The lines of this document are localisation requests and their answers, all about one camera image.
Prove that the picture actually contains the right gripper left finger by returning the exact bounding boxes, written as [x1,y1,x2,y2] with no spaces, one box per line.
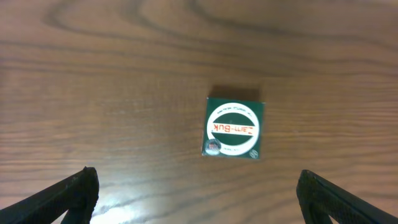
[1,167,99,224]

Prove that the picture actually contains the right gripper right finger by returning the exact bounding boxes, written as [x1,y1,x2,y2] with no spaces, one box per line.
[296,170,397,224]

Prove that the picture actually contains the dark green Zam-Buk box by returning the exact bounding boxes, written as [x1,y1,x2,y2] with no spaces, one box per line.
[201,97,266,159]

